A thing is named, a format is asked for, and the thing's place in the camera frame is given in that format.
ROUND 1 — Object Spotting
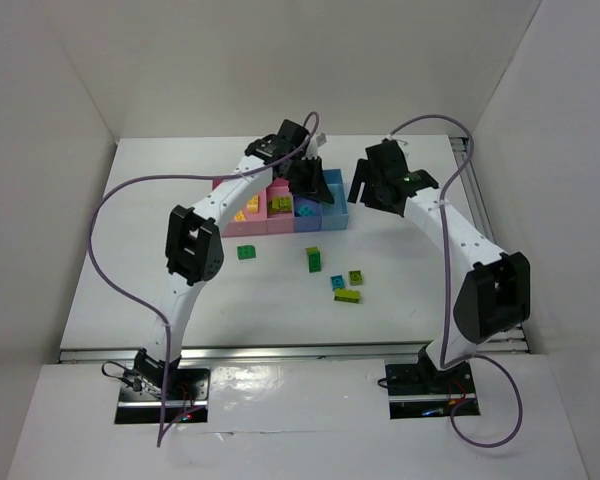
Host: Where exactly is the small olive lego brick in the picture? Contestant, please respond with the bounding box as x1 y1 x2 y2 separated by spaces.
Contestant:
349 270 364 286

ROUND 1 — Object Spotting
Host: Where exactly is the yellow lego brick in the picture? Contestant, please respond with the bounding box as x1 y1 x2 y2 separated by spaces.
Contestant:
246 195 260 214

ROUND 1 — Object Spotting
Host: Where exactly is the small pink container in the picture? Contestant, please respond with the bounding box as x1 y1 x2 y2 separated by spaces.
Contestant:
266 179 295 235

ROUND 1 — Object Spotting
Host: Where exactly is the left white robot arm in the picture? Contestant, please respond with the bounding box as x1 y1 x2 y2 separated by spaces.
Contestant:
134 120 334 393

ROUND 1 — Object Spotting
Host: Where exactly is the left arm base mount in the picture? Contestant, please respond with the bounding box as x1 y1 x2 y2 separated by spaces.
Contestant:
101 361 211 425

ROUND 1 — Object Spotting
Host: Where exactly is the dark blue container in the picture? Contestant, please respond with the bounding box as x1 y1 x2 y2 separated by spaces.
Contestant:
293 196 322 233

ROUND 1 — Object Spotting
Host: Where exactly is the aluminium rail front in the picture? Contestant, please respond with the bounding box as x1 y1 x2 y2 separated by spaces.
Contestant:
59 340 441 366

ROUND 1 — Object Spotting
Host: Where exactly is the aluminium rail right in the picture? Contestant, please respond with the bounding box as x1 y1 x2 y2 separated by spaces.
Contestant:
449 137 530 355

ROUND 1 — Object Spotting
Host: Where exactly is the dark green curved lego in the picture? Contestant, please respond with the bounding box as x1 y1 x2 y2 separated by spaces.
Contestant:
236 244 257 260

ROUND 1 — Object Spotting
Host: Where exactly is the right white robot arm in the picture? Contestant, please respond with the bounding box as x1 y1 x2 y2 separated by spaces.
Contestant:
348 140 531 382

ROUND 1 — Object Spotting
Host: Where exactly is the cyan lego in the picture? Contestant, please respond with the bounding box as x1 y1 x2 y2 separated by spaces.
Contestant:
295 204 318 217

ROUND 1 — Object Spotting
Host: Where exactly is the small cyan lego brick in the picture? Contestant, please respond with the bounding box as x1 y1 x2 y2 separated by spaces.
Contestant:
330 275 346 291

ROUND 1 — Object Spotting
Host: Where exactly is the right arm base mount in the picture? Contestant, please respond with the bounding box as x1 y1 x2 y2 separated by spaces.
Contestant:
377 363 480 420

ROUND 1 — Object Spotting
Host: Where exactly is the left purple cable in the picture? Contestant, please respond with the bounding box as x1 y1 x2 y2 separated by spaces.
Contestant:
88 110 321 448

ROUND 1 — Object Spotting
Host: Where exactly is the lime lego stack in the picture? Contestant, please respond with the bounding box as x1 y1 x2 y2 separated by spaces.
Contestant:
267 196 293 217

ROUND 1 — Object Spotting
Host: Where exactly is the light blue container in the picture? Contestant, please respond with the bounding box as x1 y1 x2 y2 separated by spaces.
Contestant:
321 169 349 231

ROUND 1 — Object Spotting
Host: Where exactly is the long lime lego brick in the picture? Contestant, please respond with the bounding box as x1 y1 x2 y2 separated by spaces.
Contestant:
334 289 362 304

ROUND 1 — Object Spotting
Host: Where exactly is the aluminium rail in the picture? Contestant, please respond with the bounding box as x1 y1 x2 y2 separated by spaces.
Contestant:
449 137 530 355
59 340 441 366

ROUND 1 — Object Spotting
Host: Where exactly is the large pink container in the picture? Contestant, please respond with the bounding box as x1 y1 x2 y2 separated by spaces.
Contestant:
210 179 267 238

